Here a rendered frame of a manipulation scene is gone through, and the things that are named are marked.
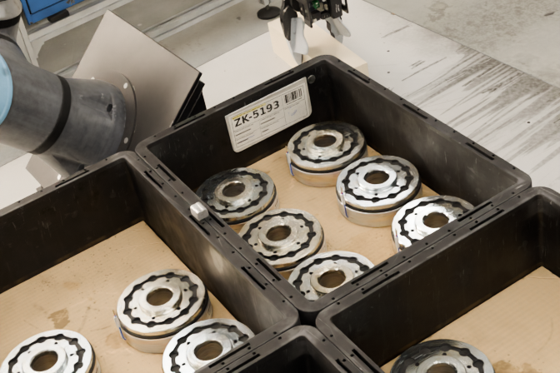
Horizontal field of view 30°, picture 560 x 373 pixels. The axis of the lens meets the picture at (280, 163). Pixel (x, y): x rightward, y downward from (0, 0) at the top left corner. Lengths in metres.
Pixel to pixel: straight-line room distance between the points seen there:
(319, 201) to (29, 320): 0.38
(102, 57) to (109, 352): 0.55
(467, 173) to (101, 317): 0.45
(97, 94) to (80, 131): 0.06
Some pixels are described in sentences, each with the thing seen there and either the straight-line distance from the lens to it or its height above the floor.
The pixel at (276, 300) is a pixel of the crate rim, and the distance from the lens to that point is 1.03.
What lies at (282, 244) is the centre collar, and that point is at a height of 0.87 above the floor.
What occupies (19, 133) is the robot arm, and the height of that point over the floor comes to 0.92.
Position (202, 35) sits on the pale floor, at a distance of 3.51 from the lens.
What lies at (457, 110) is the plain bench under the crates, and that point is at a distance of 1.66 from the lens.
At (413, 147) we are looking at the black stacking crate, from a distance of 1.29.
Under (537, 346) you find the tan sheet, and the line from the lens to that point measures 1.10.
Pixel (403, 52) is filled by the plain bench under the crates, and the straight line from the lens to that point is 1.83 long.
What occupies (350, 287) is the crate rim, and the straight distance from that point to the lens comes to 1.03.
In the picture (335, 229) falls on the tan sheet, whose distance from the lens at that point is 1.26.
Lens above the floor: 1.63
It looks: 35 degrees down
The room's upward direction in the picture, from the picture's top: 12 degrees counter-clockwise
